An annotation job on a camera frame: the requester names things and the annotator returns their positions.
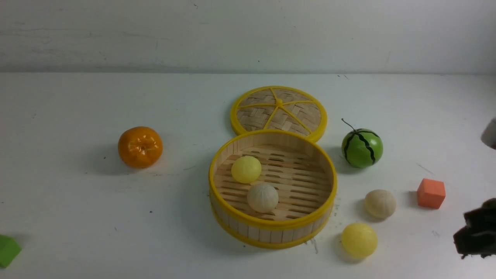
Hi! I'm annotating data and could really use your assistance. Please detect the orange foam cube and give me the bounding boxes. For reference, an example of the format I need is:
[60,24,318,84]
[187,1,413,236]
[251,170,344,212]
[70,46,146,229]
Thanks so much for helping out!
[417,178,446,210]

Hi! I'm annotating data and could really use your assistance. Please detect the woven bamboo steamer lid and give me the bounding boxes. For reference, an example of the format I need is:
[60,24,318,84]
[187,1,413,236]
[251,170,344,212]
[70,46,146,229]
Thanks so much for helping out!
[229,86,327,142]

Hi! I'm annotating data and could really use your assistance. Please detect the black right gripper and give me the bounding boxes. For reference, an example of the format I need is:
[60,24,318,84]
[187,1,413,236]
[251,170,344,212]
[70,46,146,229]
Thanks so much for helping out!
[453,198,496,259]

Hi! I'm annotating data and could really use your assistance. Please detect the yellow bun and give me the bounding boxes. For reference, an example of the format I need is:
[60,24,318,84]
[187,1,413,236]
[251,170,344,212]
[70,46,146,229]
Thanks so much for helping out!
[341,222,379,259]
[231,156,262,184]

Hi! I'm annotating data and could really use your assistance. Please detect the green toy watermelon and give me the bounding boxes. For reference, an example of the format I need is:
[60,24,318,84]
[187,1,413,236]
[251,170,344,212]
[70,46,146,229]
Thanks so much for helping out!
[341,118,383,169]

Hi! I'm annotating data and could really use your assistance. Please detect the bamboo steamer tray yellow rim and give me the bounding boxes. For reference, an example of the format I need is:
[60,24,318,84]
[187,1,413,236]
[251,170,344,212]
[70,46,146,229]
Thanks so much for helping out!
[208,129,337,249]

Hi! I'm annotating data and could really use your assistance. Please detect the green foam block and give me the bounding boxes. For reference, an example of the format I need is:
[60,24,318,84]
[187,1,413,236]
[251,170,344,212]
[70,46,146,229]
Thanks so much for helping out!
[0,234,22,269]

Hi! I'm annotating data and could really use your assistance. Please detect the white bun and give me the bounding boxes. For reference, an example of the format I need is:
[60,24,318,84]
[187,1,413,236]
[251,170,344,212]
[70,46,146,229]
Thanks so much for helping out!
[364,189,397,219]
[246,183,279,213]

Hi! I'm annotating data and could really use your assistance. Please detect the orange toy mandarin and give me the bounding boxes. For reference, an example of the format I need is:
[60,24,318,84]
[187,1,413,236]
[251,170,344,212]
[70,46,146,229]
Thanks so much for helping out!
[117,126,164,169]

